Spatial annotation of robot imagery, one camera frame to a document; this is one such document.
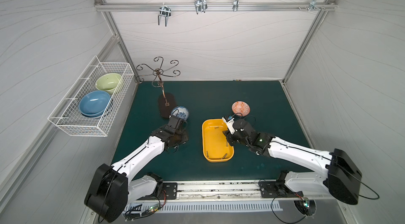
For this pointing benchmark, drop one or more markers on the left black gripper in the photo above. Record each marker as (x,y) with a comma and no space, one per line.
(176,121)

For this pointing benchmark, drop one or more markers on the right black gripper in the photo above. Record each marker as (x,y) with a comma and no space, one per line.
(230,137)

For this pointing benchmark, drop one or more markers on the yellow plastic storage box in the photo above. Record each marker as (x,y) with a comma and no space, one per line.
(214,141)

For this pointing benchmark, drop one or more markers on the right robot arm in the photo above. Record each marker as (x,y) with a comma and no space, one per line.
(332,172)

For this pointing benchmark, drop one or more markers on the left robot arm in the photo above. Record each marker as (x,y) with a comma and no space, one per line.
(113,188)

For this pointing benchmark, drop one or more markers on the blue white floral bowl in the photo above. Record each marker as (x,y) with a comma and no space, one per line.
(181,112)

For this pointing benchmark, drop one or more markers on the metal mug tree stand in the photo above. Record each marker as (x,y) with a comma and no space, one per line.
(166,101)

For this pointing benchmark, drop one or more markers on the red white patterned bowl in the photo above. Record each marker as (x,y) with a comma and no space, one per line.
(241,108)

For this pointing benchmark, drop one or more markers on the green mat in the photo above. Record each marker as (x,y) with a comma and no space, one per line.
(270,113)

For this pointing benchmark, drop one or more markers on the green ceramic bowl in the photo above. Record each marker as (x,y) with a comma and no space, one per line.
(111,83)

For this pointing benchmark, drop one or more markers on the blue ceramic plate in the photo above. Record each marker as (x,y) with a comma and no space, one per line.
(95,104)

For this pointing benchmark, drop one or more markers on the double prong metal hook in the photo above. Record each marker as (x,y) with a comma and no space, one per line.
(164,13)

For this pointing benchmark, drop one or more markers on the looped metal hook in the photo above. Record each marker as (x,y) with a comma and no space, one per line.
(200,6)

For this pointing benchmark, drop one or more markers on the small metal hook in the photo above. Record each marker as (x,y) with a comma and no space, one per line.
(235,5)

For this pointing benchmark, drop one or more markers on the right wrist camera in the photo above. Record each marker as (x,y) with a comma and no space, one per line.
(229,121)

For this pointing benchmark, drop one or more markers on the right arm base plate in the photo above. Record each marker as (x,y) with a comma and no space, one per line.
(276,189)

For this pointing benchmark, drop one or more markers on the aluminium front rail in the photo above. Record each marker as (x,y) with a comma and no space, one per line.
(221,188)

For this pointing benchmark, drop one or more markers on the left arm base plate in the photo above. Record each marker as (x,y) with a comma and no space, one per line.
(167,190)

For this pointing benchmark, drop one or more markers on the white vented cable duct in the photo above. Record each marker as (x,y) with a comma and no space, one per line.
(221,206)

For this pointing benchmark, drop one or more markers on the white wire basket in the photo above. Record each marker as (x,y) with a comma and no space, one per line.
(67,117)

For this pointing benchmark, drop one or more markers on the aluminium cross rail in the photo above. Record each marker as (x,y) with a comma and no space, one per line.
(212,7)

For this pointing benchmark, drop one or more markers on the metal hook bracket right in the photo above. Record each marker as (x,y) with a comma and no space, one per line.
(312,6)

